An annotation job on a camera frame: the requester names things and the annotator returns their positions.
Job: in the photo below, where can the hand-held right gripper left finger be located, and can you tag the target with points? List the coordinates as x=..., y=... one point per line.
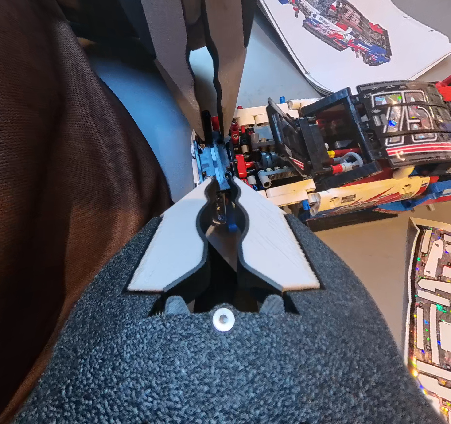
x=169, y=251

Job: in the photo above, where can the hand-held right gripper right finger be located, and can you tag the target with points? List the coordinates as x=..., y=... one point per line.
x=278, y=251

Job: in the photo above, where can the grey desk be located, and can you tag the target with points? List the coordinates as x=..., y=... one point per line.
x=274, y=64

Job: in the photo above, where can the person's brown shirt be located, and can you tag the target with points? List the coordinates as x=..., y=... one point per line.
x=70, y=149

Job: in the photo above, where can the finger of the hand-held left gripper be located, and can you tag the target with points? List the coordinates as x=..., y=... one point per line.
x=165, y=36
x=229, y=26

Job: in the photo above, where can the white instruction booklet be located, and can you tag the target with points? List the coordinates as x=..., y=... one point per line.
x=405, y=43

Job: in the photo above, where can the red white blue brick race car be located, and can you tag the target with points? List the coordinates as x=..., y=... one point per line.
x=352, y=191

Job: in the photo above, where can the black white brick bumper assembly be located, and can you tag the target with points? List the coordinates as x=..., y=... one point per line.
x=215, y=159

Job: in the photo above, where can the holographic sticker sheet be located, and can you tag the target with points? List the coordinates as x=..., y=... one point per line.
x=433, y=290

